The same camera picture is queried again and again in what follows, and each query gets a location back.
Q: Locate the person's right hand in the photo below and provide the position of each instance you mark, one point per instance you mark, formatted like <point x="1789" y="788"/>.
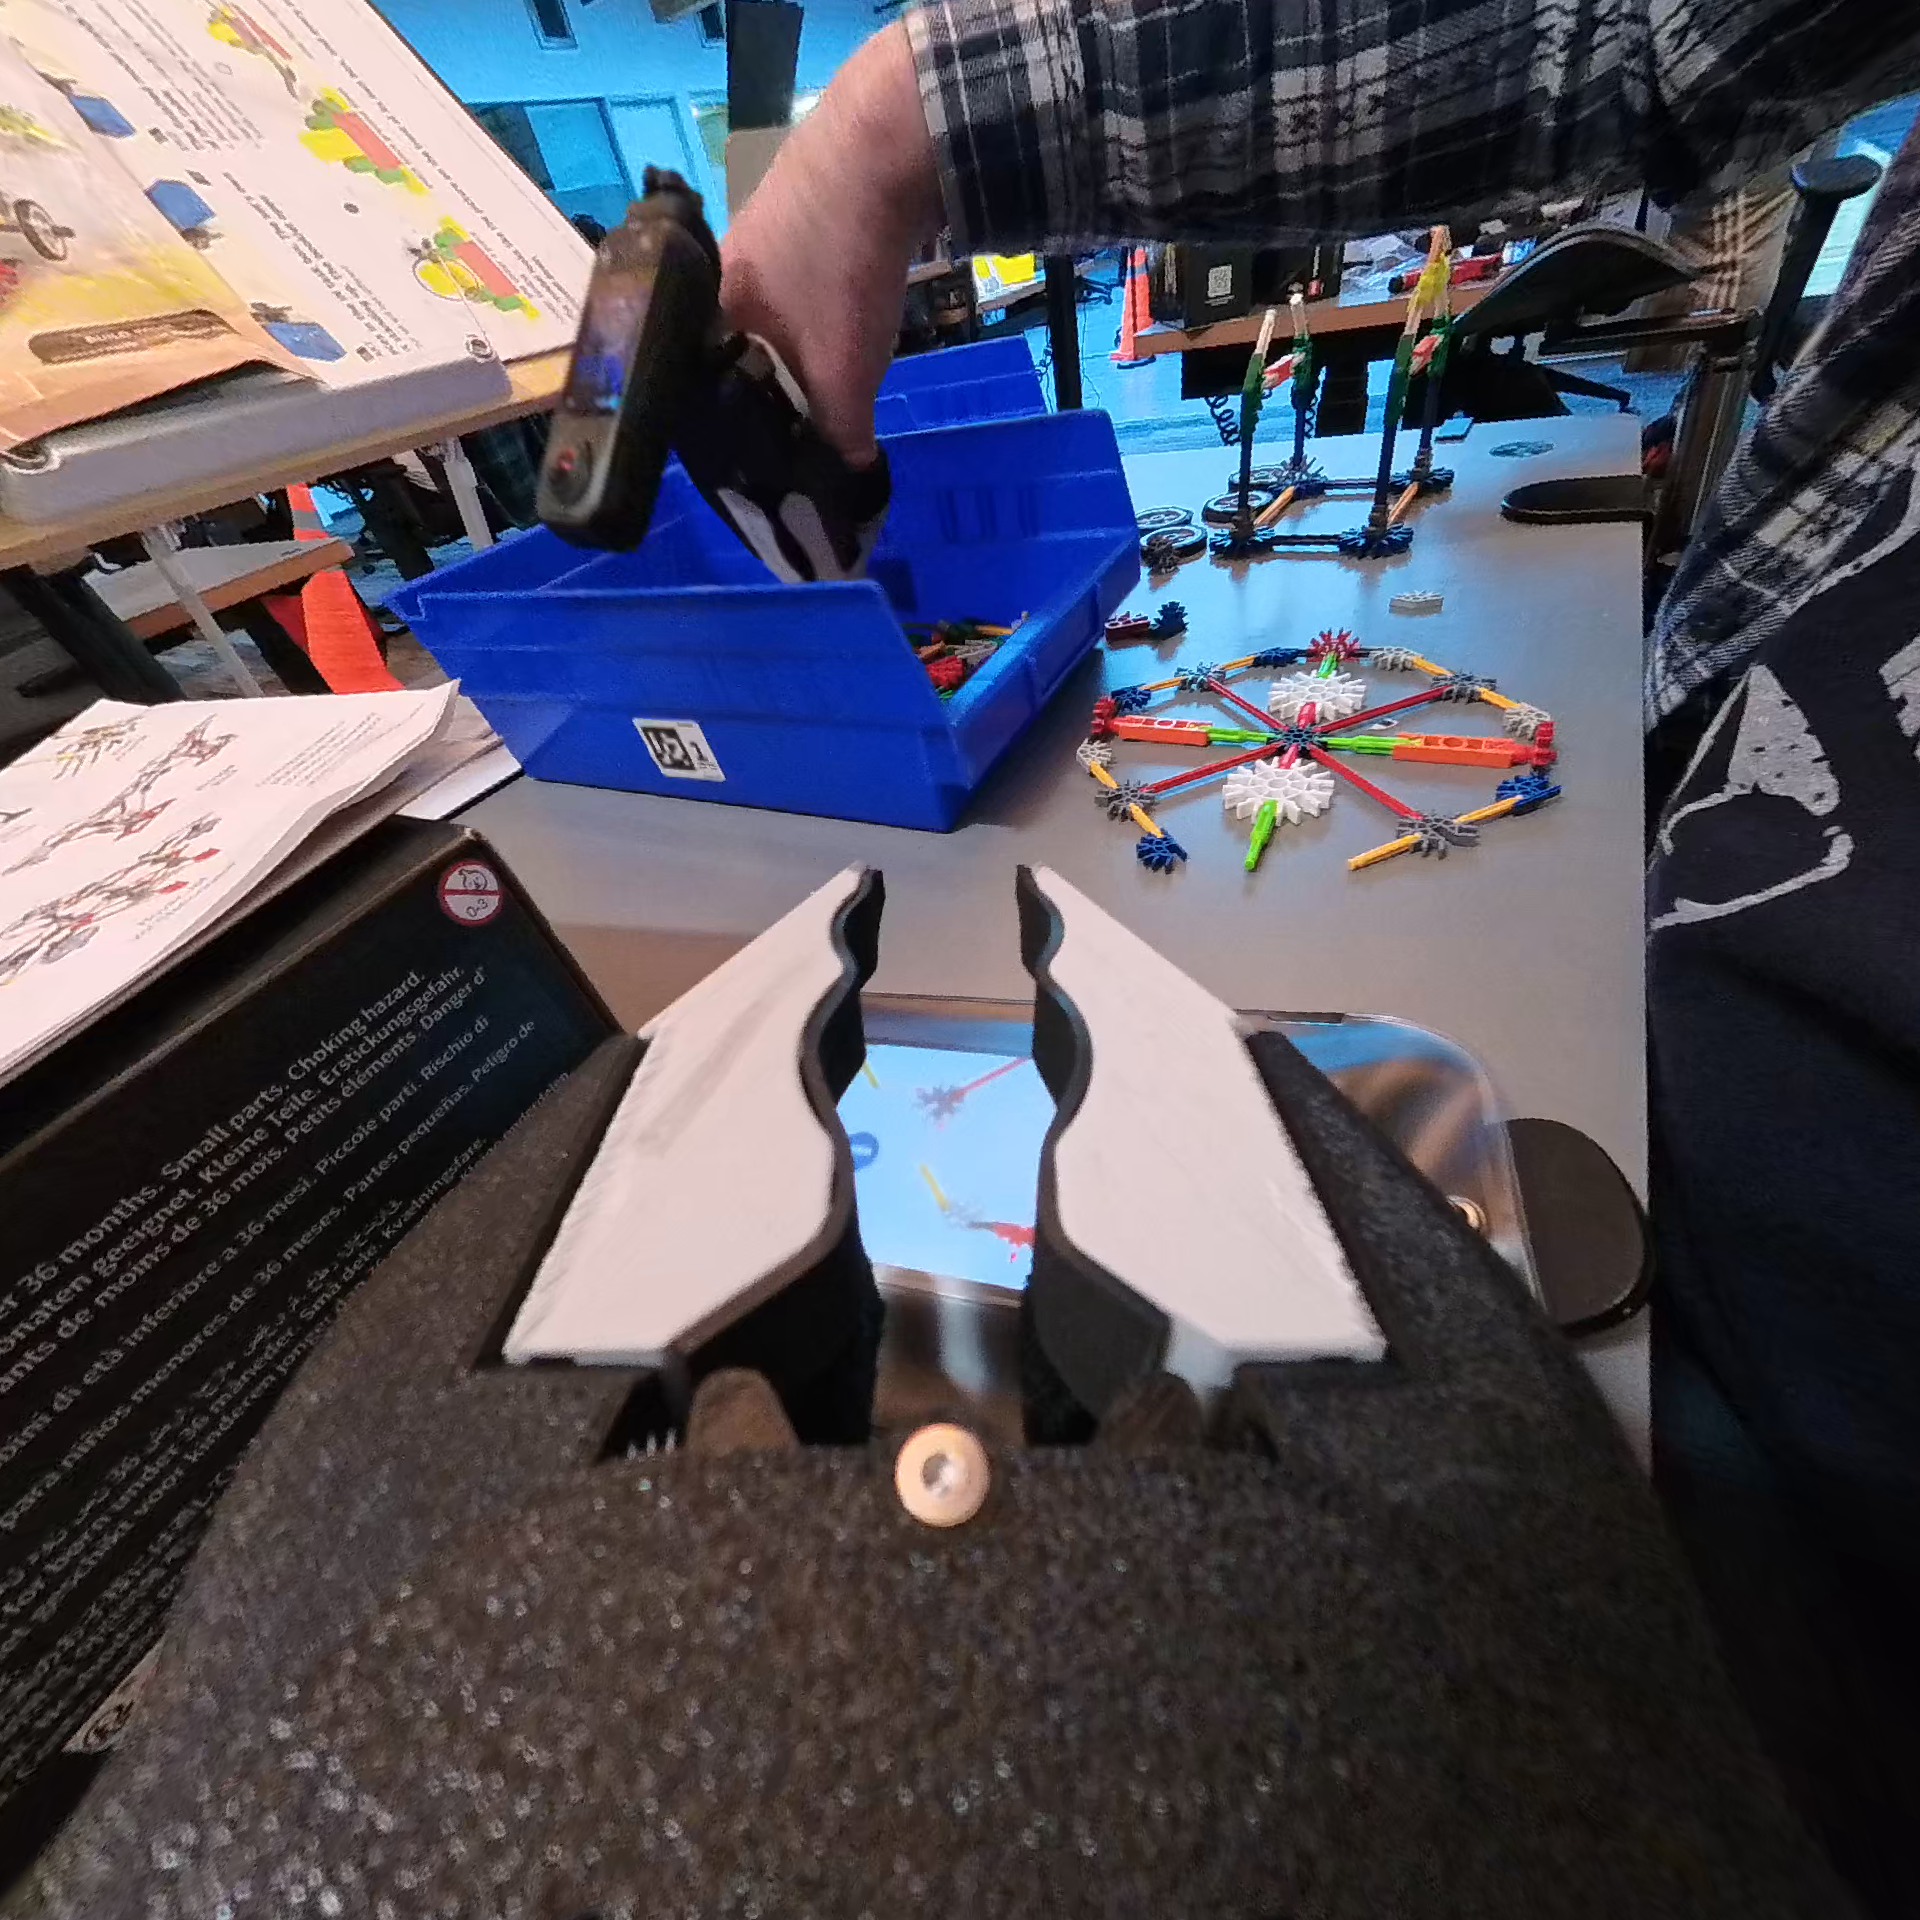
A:
<point x="833" y="271"/>

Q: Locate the colourful toy rod wheel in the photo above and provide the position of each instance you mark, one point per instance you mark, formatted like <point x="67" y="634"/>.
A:
<point x="1317" y="695"/>

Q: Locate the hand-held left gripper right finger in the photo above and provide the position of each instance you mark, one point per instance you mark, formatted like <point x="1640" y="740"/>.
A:
<point x="1200" y="1185"/>

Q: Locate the empty blue plastic bin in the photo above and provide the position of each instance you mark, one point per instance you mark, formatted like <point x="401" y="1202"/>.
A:
<point x="960" y="383"/>

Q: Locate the open colourful instruction manual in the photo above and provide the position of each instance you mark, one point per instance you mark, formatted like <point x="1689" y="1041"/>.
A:
<point x="301" y="180"/>

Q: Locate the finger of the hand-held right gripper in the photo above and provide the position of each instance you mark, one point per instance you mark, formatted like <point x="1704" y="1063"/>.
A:
<point x="833" y="547"/>
<point x="757" y="524"/>

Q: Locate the phone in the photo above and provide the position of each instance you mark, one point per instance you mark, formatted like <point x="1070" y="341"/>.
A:
<point x="944" y="1141"/>

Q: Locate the grey document board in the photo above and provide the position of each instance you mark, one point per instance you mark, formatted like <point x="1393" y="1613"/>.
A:
<point x="225" y="434"/>

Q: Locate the dark grey snowflake connector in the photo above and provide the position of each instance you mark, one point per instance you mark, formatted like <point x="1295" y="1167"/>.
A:
<point x="1440" y="837"/>

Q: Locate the wooden workbench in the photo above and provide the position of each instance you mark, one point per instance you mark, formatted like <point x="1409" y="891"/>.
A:
<point x="1291" y="319"/>

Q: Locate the yellow toy rod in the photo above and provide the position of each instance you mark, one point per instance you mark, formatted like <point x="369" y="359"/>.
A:
<point x="1381" y="858"/>

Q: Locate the white instruction sheets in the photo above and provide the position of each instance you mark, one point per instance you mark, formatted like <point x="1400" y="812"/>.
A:
<point x="181" y="839"/>

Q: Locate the black round disc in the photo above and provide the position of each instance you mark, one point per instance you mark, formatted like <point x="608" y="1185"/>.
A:
<point x="1589" y="1231"/>

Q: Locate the pile of colourful toy pieces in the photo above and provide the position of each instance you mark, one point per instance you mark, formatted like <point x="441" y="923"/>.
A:
<point x="955" y="652"/>

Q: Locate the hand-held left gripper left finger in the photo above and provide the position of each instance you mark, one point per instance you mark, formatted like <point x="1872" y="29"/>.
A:
<point x="692" y="1185"/>

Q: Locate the black cardboard box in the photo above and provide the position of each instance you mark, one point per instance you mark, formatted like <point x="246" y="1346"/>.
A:
<point x="225" y="1276"/>

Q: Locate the plaid flannel shirt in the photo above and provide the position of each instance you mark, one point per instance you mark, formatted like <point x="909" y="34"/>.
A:
<point x="1846" y="524"/>

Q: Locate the orange traffic cone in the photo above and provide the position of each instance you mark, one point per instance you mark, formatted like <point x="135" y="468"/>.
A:
<point x="1132" y="306"/>

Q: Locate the toy car frame with wheels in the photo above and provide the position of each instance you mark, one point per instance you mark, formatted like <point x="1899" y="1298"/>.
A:
<point x="1171" y="537"/>

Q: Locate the blue plastic parts bin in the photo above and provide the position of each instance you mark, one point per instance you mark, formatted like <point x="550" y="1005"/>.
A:
<point x="525" y="691"/>

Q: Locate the person's right forearm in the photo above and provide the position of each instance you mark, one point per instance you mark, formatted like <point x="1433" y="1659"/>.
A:
<point x="1277" y="120"/>

